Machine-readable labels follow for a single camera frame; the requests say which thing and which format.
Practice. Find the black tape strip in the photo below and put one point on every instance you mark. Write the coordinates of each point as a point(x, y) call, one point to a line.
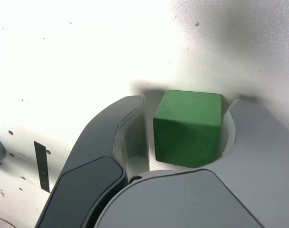
point(42, 166)

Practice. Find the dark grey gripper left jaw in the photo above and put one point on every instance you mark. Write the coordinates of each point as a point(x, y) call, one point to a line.
point(87, 178)

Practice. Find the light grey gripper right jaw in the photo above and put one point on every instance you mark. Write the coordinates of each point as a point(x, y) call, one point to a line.
point(182, 202)

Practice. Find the green cube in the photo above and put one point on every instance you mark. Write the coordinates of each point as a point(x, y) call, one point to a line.
point(187, 130)

